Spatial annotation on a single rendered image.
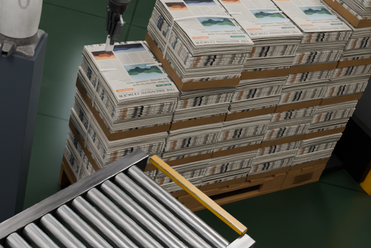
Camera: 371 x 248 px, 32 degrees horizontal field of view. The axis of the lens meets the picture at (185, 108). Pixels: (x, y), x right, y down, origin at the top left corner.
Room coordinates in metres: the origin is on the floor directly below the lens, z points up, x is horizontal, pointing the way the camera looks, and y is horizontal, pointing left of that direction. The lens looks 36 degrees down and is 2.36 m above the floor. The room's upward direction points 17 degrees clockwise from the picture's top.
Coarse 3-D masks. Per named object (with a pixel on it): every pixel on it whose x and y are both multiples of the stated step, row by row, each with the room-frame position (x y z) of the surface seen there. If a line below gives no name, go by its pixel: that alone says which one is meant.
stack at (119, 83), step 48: (96, 48) 2.34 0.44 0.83; (144, 48) 2.46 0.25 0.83; (96, 96) 2.19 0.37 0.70; (144, 96) 2.12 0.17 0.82; (192, 96) 2.28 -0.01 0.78; (240, 96) 2.46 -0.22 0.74; (288, 96) 2.64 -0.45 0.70; (96, 144) 2.14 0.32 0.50; (144, 144) 2.16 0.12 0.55; (192, 144) 2.33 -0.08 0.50; (240, 144) 2.53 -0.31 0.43; (288, 144) 2.74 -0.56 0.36
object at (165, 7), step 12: (156, 0) 2.52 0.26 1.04; (168, 0) 2.51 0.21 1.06; (180, 0) 2.54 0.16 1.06; (192, 0) 2.58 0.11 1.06; (204, 0) 2.62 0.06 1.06; (156, 12) 2.50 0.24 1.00; (168, 12) 2.42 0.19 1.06; (180, 12) 2.44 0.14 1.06; (192, 12) 2.48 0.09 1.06; (204, 12) 2.51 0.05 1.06; (216, 12) 2.54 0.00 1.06; (156, 24) 2.47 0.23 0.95; (168, 24) 2.41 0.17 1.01; (156, 36) 2.44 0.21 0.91
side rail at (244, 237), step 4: (240, 236) 1.56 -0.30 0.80; (244, 236) 1.57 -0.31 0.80; (248, 236) 1.57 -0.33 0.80; (236, 240) 1.54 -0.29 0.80; (240, 240) 1.54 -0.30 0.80; (244, 240) 1.55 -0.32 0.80; (248, 240) 1.56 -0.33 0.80; (252, 240) 1.56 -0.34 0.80; (232, 244) 1.52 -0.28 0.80; (236, 244) 1.52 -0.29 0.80; (240, 244) 1.53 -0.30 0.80; (244, 244) 1.53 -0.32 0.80; (248, 244) 1.54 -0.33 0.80; (252, 244) 1.55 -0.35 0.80
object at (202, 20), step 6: (174, 18) 2.38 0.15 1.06; (192, 18) 2.43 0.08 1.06; (198, 18) 2.44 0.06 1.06; (204, 18) 2.46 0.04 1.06; (210, 18) 2.47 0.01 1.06; (216, 18) 2.49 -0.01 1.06; (222, 18) 2.51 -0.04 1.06; (228, 18) 2.53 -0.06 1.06; (174, 24) 2.37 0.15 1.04; (168, 30) 2.39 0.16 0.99; (174, 30) 2.36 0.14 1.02; (168, 42) 2.37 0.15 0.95; (162, 48) 2.39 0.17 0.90; (168, 48) 2.36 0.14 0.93
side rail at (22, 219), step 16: (128, 160) 1.76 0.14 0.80; (144, 160) 1.80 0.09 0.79; (96, 176) 1.63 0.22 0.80; (112, 176) 1.66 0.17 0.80; (64, 192) 1.51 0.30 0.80; (80, 192) 1.54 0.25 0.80; (32, 208) 1.41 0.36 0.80; (48, 208) 1.43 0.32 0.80; (0, 224) 1.31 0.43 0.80; (16, 224) 1.33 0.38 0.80; (0, 240) 1.26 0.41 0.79
